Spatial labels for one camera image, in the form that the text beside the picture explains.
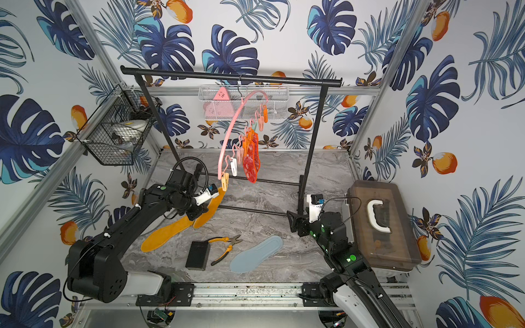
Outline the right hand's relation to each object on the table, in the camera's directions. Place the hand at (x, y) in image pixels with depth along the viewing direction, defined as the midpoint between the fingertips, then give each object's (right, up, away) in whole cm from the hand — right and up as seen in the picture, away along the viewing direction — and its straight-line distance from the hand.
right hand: (298, 209), depth 75 cm
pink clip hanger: (-30, +42, +35) cm, 62 cm away
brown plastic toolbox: (+28, -7, -5) cm, 29 cm away
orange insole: (-39, -8, +14) cm, 42 cm away
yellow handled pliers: (-26, -15, +13) cm, 33 cm away
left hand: (-37, 0, +9) cm, 38 cm away
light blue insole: (-18, -22, +9) cm, 30 cm away
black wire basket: (-76, +30, +11) cm, 82 cm away
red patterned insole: (-17, +19, +7) cm, 26 cm away
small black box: (-39, -21, +9) cm, 45 cm away
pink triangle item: (-32, +43, +16) cm, 55 cm away
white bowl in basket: (-65, +30, +5) cm, 72 cm away
